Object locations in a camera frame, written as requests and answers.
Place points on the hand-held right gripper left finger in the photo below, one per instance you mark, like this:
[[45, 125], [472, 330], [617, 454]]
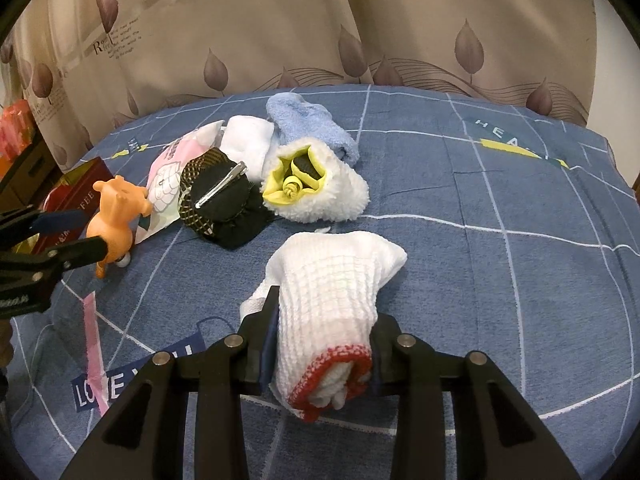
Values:
[[267, 350]]

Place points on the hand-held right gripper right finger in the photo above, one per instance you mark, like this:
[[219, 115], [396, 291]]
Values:
[[385, 360]]

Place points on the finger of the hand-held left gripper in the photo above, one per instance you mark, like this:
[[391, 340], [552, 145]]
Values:
[[75, 254], [55, 221]]

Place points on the metal tin box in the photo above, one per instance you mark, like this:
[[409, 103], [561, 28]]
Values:
[[75, 185]]

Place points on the orange plastic toy animal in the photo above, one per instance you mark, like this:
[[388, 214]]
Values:
[[112, 220]]

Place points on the white knit glove red cuff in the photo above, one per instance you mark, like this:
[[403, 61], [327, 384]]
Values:
[[325, 300]]

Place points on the pink wet wipes pack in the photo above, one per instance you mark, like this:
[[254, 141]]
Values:
[[167, 175]]

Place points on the white plush toy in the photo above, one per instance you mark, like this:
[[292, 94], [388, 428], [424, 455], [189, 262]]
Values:
[[340, 195]]

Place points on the light blue fuzzy towel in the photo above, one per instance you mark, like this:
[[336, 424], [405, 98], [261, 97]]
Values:
[[310, 120]]

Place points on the orange plastic bag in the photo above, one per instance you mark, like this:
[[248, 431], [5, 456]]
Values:
[[15, 130]]

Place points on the blue checked bed sheet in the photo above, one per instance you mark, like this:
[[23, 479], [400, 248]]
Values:
[[475, 260]]

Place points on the black fabric hair clip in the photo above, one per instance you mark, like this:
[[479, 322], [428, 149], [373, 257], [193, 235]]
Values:
[[225, 210]]

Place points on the white rolled sock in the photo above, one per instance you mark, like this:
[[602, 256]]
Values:
[[245, 140]]

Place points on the beige leaf print curtain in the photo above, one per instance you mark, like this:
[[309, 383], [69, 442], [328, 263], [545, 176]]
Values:
[[300, 25]]

